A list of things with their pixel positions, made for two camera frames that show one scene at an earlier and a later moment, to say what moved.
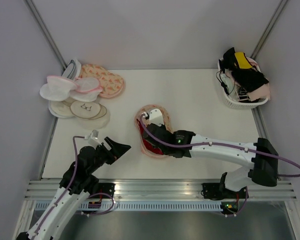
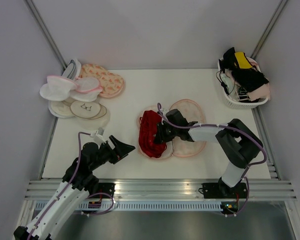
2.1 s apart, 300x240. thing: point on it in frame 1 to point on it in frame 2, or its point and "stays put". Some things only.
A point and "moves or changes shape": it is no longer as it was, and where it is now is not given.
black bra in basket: (249, 79) stays put
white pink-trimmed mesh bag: (57, 88) stays put
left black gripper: (118, 149) stays put
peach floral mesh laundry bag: (149, 148) to (194, 112)
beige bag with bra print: (90, 110) stays put
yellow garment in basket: (243, 62) stays put
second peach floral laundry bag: (112, 85) stays put
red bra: (147, 144) moves or changes shape
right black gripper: (163, 127) to (160, 137)
